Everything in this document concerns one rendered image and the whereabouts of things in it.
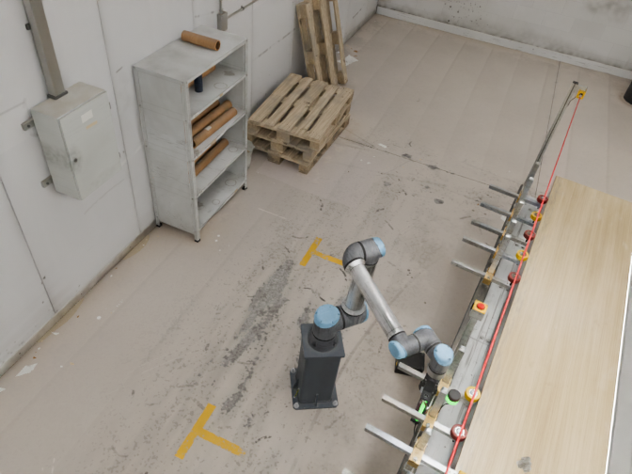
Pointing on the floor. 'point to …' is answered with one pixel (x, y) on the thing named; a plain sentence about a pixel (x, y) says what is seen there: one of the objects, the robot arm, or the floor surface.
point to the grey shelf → (229, 172)
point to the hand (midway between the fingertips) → (423, 396)
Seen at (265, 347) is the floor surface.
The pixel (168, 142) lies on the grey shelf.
